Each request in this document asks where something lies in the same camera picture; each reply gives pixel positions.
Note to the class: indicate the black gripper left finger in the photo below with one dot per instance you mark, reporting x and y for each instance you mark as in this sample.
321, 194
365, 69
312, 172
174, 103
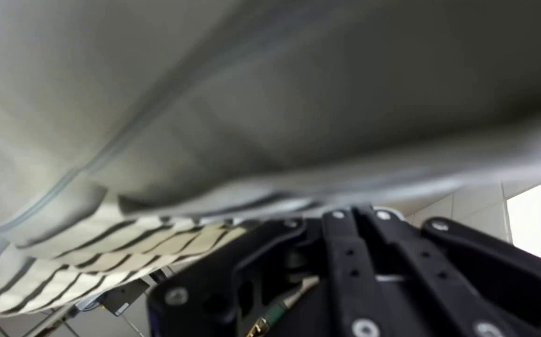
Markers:
207, 299

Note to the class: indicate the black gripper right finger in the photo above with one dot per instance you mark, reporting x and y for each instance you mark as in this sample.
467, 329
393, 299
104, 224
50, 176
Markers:
469, 280

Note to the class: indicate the plain cream pillow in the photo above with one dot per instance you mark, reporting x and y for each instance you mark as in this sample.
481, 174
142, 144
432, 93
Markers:
95, 262

